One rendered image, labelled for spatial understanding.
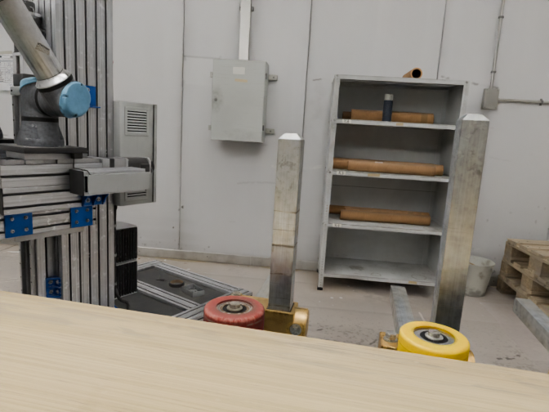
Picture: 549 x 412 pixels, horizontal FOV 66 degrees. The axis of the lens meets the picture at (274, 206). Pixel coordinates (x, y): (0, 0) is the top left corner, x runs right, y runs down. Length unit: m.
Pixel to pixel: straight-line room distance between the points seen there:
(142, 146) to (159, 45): 1.78
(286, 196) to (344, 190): 2.85
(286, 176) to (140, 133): 1.48
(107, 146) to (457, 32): 2.70
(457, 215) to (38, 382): 0.53
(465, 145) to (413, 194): 2.94
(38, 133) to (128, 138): 0.48
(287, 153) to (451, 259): 0.28
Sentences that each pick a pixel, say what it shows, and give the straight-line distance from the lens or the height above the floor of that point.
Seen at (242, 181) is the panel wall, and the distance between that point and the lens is 3.52.
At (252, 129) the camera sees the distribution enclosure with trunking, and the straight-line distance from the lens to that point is 3.25.
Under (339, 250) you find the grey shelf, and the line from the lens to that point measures 3.58.
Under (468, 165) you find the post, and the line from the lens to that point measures 0.63.
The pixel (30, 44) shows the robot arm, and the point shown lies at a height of 1.35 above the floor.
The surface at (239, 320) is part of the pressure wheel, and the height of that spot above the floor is 0.91.
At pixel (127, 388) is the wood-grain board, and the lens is 0.43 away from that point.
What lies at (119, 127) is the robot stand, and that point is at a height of 1.12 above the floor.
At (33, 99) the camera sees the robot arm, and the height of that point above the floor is 1.20.
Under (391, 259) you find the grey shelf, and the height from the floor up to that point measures 0.16.
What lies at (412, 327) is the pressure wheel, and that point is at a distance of 0.57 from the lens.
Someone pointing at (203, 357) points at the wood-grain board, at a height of 0.90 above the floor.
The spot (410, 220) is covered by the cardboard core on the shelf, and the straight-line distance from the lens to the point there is 3.28.
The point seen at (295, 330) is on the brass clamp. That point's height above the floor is 0.84.
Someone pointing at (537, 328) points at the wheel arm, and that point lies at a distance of 0.92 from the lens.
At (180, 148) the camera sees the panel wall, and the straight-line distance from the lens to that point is 3.63.
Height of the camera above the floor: 1.14
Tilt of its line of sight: 10 degrees down
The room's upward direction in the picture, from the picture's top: 3 degrees clockwise
